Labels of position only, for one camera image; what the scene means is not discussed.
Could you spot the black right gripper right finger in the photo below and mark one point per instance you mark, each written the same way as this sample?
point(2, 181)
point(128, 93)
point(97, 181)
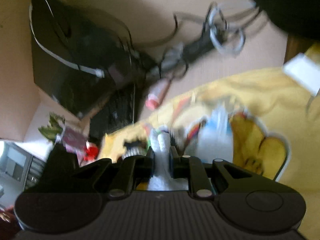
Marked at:
point(219, 180)

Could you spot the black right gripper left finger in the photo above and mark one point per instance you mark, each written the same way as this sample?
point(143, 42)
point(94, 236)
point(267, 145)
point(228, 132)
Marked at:
point(98, 180)

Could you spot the blue wet wipes packet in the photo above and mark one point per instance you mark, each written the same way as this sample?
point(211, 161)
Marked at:
point(215, 140)

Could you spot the red toy car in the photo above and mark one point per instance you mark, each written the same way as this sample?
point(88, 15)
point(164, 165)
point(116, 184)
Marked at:
point(91, 152)

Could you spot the pink plant box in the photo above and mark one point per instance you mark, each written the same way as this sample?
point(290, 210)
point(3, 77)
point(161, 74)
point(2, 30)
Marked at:
point(73, 140)

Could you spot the green potted plant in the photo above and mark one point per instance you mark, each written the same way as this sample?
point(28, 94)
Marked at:
point(54, 128)

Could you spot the yellow cartoon cloth mat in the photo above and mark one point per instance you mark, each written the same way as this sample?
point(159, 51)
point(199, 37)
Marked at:
point(283, 106)

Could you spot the black keyboard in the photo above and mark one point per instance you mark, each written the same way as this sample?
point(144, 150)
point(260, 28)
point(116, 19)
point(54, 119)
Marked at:
point(117, 113)

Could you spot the pink tube bottle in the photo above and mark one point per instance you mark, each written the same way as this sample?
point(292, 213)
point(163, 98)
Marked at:
point(157, 94)

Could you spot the black computer monitor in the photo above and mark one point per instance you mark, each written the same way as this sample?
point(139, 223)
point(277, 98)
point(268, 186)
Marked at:
point(76, 62)

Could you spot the black power adapter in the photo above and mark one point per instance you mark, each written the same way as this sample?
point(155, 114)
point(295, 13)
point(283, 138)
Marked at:
point(198, 48)

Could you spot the black round speaker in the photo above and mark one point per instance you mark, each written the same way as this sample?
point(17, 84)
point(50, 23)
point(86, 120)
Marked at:
point(297, 17)

